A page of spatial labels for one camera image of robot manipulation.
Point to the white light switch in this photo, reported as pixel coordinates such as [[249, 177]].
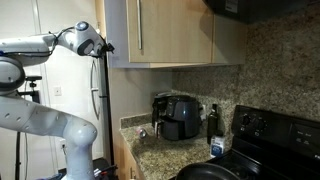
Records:
[[57, 90]]

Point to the wooden cabinet door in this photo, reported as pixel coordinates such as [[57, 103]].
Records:
[[116, 26], [173, 30]]

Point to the black air fryer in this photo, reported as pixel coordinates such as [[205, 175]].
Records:
[[181, 116]]

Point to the dark robot base platform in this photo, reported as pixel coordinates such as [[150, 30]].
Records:
[[100, 163]]

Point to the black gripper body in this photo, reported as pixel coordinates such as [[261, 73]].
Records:
[[104, 50]]

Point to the dark glass bottle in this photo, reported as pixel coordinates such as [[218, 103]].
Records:
[[213, 123]]

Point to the tall wooden side panel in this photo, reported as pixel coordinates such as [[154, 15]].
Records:
[[140, 96]]

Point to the black electric stove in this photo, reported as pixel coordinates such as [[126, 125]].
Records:
[[273, 133]]

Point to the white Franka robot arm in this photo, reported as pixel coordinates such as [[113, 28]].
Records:
[[33, 116]]

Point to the white backsplash outlet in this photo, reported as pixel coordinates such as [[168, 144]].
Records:
[[202, 112]]

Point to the wooden base cabinet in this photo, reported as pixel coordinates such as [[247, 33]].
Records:
[[123, 163]]

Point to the stainless steel refrigerator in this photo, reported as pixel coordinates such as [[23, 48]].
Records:
[[101, 100]]

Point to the white and blue carton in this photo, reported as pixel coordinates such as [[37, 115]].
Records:
[[217, 146]]

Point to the white wall outlet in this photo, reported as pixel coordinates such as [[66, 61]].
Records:
[[62, 144]]

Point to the black frying pan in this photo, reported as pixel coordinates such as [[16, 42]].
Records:
[[203, 173]]

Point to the wooden wall cabinet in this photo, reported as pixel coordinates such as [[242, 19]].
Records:
[[230, 40]]

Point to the range hood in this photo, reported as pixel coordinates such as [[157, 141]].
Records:
[[260, 10]]

